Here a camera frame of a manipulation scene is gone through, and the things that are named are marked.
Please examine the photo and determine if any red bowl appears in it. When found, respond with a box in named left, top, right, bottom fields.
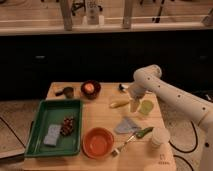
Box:
left=82, top=127, right=114, bottom=159

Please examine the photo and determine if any wooden table post left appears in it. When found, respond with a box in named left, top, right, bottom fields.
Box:
left=59, top=0, right=73, bottom=31

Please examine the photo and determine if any brown pine cone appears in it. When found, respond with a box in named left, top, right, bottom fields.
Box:
left=60, top=117, right=74, bottom=136

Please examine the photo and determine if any green plastic tray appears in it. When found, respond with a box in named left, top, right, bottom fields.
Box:
left=25, top=99, right=83, bottom=158

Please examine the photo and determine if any green plastic cup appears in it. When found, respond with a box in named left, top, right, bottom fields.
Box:
left=139, top=100, right=154, bottom=115

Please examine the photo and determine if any wooden table post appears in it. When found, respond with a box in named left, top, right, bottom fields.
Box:
left=122, top=0, right=133, bottom=29
left=59, top=0, right=73, bottom=31

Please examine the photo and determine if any white lidded cup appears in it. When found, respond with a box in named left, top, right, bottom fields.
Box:
left=150, top=127, right=170, bottom=148

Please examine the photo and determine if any wooden table post right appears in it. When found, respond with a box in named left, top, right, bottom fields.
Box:
left=122, top=0, right=133, bottom=29

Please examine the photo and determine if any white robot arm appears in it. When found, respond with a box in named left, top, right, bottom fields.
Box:
left=127, top=65, right=213, bottom=171

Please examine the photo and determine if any black cable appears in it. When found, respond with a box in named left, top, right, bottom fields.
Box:
left=168, top=120, right=200, bottom=155

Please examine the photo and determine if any dark maroon bowl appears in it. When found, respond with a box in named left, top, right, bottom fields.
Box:
left=81, top=80, right=101, bottom=100

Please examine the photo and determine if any orange fruit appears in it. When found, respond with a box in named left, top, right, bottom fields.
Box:
left=84, top=83, right=94, bottom=93

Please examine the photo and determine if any grey blue cloth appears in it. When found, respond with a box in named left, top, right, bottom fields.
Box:
left=114, top=117, right=141, bottom=134

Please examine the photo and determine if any blue sponge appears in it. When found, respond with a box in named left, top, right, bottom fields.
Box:
left=43, top=124, right=61, bottom=146

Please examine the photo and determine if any yellow banana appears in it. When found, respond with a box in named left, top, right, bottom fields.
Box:
left=109, top=100, right=129, bottom=108

